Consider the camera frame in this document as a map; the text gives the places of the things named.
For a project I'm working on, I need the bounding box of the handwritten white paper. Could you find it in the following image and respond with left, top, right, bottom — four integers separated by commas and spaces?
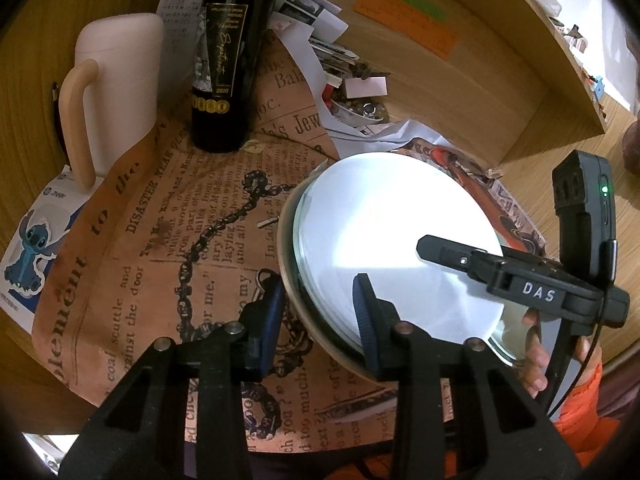
155, 0, 207, 58

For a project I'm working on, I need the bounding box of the person's right hand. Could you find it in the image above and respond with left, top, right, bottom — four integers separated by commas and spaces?
520, 306, 552, 401

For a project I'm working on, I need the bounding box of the wooden shelf board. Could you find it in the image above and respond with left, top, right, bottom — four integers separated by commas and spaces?
470, 0, 608, 166

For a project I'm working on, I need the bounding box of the blue cartoon sticker sheet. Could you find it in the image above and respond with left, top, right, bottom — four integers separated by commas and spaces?
0, 164, 98, 336

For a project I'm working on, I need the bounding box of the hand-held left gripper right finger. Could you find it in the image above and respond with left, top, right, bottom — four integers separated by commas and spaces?
351, 273, 583, 480

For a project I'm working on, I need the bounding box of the stack of booklets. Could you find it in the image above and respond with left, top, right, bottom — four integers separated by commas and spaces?
307, 35, 371, 88

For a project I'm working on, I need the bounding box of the rolled newspaper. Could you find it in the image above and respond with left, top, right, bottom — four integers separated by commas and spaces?
277, 0, 351, 31

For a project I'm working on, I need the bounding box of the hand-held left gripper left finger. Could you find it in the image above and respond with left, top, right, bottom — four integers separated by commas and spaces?
59, 270, 287, 480

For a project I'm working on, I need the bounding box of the white plate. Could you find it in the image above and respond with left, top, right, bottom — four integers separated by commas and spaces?
294, 152, 506, 356

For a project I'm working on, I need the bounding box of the white card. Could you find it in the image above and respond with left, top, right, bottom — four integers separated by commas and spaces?
342, 75, 389, 99

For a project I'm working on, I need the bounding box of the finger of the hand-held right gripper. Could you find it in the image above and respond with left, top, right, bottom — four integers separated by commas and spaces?
416, 234, 502, 295

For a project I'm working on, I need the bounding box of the beige pitcher with handle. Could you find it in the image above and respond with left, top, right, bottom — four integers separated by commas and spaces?
60, 12, 165, 188

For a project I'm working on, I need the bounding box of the dark wine bottle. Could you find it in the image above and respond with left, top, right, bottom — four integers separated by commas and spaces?
191, 0, 280, 153

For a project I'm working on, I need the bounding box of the brown newspaper print mat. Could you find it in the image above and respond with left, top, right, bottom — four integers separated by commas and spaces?
32, 25, 501, 456

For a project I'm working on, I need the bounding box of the small bowl of pebbles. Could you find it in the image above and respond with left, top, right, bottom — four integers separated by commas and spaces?
330, 94, 392, 126

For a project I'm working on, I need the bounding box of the large folded white paper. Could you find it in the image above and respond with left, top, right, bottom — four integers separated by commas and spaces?
272, 22, 453, 161

